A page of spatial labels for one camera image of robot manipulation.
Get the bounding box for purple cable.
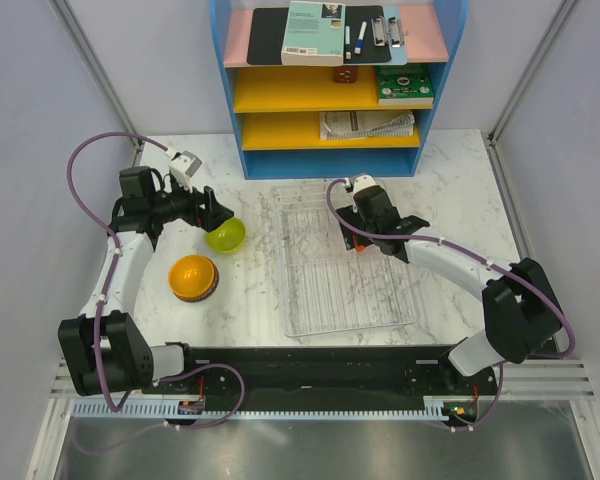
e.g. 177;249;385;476
67;131;181;414
326;179;577;360

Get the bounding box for white marker blue cap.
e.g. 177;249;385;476
354;21;368;55

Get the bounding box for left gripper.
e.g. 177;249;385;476
149;176;233;233

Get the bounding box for red patterned bowl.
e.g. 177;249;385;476
175;274;219;303

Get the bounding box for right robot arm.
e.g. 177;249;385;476
331;175;567;394

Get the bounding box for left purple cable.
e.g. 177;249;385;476
67;131;181;414

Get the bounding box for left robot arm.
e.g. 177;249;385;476
58;167;234;396

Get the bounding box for green book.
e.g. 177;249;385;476
375;64;434;106

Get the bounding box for white wire dish rack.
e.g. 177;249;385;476
272;183;422;337

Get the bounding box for folded newspaper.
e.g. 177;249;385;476
319;110;415;140

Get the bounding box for blue shelf unit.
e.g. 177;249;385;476
209;1;469;180

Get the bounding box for lime green bowl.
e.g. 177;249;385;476
205;217;246;254

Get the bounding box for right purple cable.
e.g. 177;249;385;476
326;179;577;360

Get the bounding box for yellow orange bowl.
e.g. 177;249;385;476
168;255;216;296

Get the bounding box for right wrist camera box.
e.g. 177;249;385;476
344;174;379;195

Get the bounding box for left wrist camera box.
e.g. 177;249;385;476
169;151;202;192

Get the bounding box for brown small box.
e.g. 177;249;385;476
333;66;358;84

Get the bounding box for teal book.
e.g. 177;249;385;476
281;1;346;67

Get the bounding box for black mat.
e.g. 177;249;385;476
247;4;383;66

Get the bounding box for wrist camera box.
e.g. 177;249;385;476
344;174;379;195
169;151;202;192

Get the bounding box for white cable duct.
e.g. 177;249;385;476
71;398;478;421

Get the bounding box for white marker black cap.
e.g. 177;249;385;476
344;25;352;60

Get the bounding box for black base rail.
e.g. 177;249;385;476
145;345;497;411

